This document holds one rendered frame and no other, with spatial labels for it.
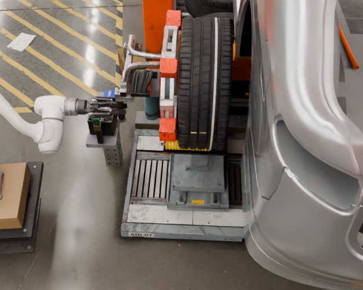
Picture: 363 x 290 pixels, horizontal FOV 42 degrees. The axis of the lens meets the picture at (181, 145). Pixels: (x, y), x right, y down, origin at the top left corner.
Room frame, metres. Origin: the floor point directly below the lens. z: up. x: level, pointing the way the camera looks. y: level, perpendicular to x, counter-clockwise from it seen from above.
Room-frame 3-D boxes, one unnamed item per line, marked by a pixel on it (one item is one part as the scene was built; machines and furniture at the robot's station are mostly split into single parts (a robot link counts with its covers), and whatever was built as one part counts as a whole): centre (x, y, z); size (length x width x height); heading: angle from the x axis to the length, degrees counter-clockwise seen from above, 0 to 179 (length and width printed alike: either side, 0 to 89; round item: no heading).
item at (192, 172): (1.76, -0.11, 0.32); 0.40 x 0.30 x 0.28; 178
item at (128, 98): (1.61, 0.27, 0.93); 0.09 x 0.05 x 0.05; 88
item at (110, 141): (1.90, 0.45, 0.44); 0.43 x 0.17 x 0.03; 178
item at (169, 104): (1.77, 0.06, 0.85); 0.54 x 0.07 x 0.54; 178
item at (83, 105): (1.61, 0.46, 0.83); 0.09 x 0.08 x 0.07; 88
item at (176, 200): (1.74, -0.11, 0.13); 0.50 x 0.36 x 0.10; 178
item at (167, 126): (1.45, 0.07, 0.85); 0.09 x 0.08 x 0.07; 178
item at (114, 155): (1.93, 0.45, 0.21); 0.10 x 0.10 x 0.42; 88
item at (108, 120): (1.86, 0.45, 0.51); 0.20 x 0.14 x 0.13; 176
